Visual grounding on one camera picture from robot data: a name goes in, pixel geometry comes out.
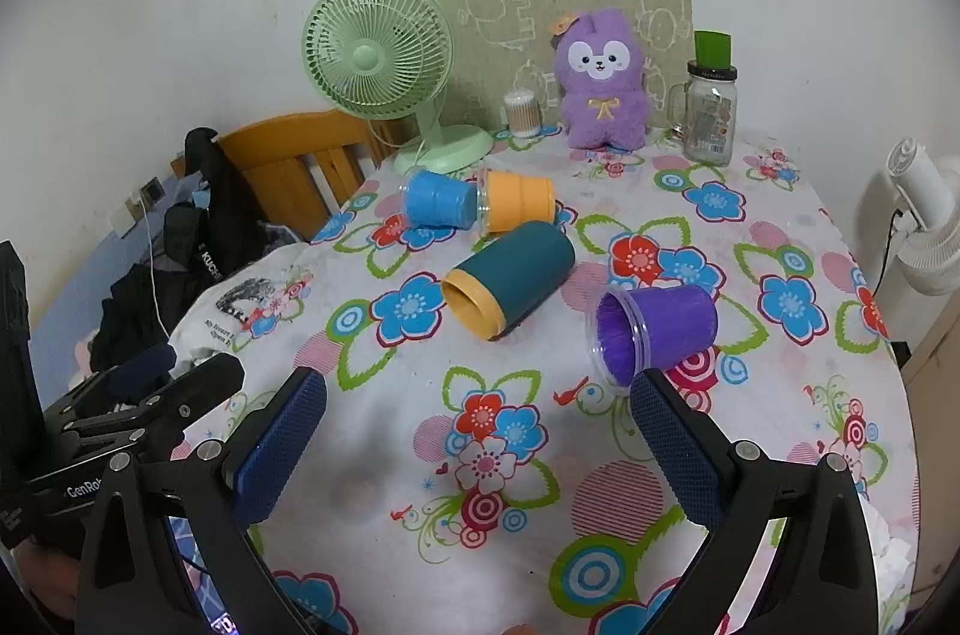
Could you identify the blue cup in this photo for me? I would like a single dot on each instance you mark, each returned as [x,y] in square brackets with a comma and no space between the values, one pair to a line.
[439,199]

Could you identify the wooden chair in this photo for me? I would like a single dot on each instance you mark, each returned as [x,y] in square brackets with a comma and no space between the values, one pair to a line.
[292,155]

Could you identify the white fan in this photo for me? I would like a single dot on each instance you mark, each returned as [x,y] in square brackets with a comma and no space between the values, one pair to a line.
[930,208]

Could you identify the white printed cloth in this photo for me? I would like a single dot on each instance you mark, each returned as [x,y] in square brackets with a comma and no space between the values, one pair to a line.
[247,305]

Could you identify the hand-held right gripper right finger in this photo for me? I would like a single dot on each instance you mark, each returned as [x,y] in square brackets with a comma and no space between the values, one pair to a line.
[675,455]

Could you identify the purple cup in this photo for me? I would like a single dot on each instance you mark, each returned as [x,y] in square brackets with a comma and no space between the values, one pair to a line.
[675,320]

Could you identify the green patterned board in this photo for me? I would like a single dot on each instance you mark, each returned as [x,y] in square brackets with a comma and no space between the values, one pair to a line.
[510,13]

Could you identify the orange cup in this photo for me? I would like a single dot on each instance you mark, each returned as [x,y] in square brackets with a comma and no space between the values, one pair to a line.
[517,200]

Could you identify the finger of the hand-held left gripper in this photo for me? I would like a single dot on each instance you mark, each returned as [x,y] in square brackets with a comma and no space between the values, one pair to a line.
[199,391]

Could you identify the glass jar with green lid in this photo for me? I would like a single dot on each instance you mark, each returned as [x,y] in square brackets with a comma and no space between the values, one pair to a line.
[709,118]

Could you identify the wall socket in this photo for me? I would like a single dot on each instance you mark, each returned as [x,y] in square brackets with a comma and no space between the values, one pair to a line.
[152,190]

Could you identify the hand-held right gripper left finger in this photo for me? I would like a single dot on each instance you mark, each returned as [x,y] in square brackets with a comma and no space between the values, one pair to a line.
[279,455]

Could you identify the floral tablecloth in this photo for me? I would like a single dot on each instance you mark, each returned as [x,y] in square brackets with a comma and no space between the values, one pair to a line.
[525,507]

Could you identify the purple plush toy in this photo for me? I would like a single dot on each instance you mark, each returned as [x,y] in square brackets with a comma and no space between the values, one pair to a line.
[600,103]

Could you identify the teal cup with yellow rim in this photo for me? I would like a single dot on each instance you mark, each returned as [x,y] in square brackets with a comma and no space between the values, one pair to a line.
[525,268]

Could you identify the cotton swab container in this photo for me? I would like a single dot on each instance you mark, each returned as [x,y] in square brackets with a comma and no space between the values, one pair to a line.
[523,114]

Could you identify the dark clothes pile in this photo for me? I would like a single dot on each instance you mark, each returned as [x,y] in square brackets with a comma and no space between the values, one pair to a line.
[135,313]

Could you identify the black jacket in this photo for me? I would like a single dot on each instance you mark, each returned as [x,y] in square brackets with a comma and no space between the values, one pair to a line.
[217,215]

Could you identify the green desk fan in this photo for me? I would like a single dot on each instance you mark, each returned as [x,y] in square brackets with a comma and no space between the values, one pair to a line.
[367,58]

